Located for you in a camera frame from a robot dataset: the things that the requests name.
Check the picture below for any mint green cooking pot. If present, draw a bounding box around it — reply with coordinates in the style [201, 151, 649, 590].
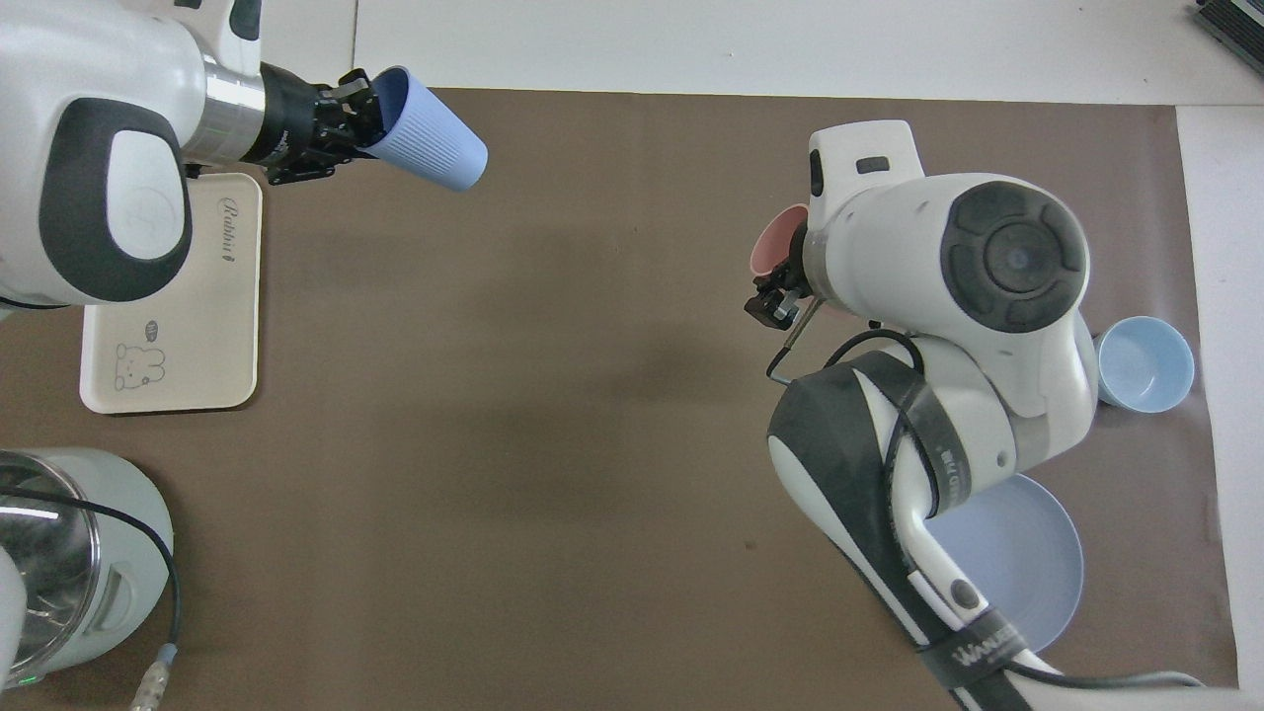
[0, 448, 176, 689]

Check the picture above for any light blue bowl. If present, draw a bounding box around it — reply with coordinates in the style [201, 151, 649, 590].
[1093, 316, 1196, 414]

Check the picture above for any blue ribbed plastic cup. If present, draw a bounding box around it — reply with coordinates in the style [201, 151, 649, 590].
[359, 65, 490, 193]

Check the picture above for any cream rabbit print tray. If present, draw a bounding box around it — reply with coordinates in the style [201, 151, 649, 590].
[79, 173, 264, 415]

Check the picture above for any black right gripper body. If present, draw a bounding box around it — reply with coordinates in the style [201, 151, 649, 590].
[772, 252, 817, 301]

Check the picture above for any brown table mat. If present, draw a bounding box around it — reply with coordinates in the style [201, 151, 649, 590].
[0, 87, 1241, 711]

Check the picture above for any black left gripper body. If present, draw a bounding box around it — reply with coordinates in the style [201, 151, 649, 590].
[242, 62, 358, 188]

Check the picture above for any pink plastic cup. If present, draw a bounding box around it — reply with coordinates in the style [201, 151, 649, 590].
[749, 203, 813, 280]

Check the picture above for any dark grey ribbed device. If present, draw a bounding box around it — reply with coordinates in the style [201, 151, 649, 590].
[1190, 0, 1264, 76]

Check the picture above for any blue round plate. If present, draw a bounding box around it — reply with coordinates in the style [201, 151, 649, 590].
[926, 472, 1085, 654]

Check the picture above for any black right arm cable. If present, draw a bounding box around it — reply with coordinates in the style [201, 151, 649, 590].
[767, 296, 941, 520]

